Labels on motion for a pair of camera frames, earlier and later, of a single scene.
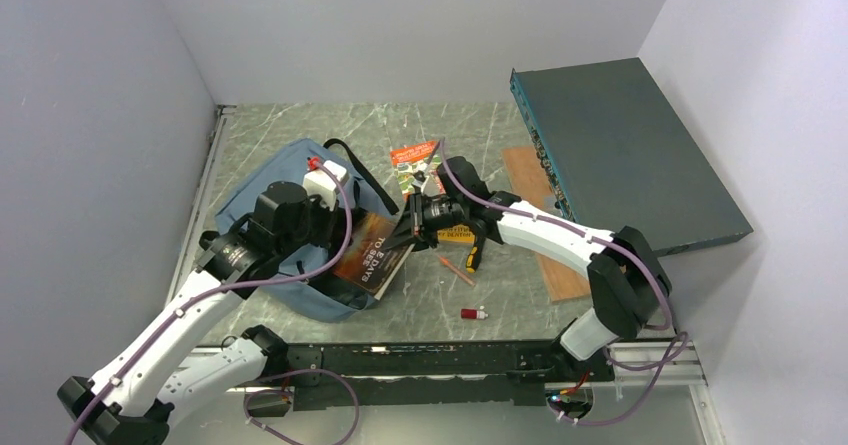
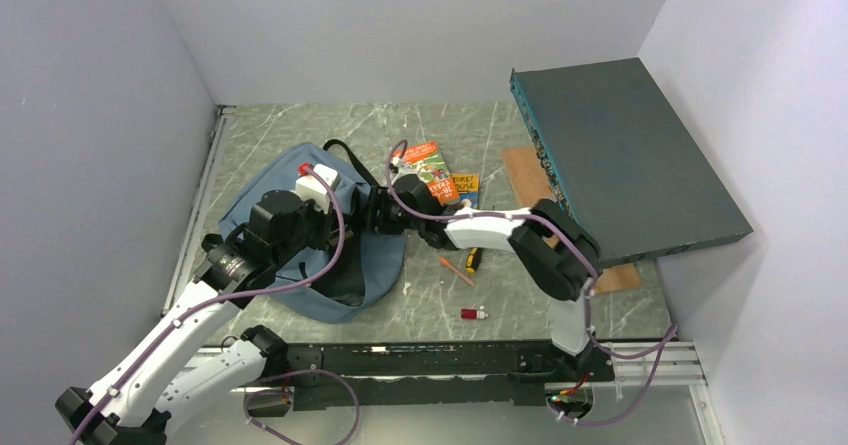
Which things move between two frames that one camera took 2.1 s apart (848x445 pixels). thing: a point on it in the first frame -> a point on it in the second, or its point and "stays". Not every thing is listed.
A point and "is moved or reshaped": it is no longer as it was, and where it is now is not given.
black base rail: x=458 y=373 stays
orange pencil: x=457 y=271 stays
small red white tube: x=473 y=314 stays
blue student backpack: x=319 y=294 is moved or reshaped
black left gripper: x=329 y=217 stays
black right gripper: x=404 y=233 -> x=380 y=198
